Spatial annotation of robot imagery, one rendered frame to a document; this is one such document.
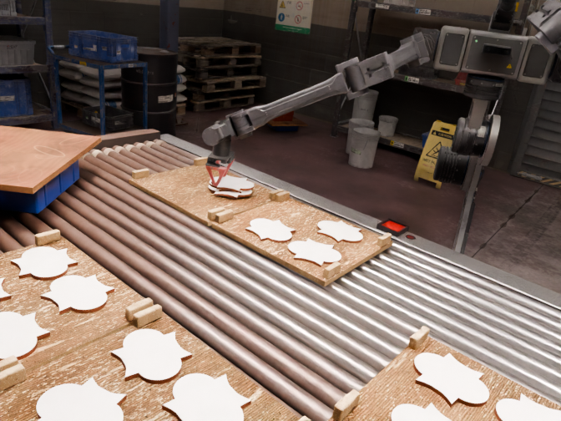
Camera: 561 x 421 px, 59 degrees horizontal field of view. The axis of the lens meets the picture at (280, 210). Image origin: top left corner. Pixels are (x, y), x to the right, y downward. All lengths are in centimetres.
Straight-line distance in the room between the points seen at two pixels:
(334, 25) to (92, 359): 631
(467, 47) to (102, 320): 154
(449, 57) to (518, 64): 24
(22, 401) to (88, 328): 19
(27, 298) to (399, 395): 76
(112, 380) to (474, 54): 162
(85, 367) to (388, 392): 54
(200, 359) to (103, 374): 17
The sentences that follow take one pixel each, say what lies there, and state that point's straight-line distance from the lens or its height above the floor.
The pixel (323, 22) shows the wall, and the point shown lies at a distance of 705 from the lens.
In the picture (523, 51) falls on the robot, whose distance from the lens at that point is 202.
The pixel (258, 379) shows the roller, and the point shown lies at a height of 90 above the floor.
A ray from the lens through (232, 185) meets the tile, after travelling 165.
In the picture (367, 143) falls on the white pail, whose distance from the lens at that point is 518.
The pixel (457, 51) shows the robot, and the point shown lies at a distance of 200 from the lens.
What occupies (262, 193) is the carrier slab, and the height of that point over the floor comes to 94.
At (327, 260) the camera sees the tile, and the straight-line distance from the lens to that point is 130.
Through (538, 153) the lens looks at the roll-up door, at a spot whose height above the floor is 31.
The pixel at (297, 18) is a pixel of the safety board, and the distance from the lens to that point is 729.
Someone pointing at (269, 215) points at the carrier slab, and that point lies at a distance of 153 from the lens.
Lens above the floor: 156
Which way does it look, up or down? 24 degrees down
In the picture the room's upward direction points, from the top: 7 degrees clockwise
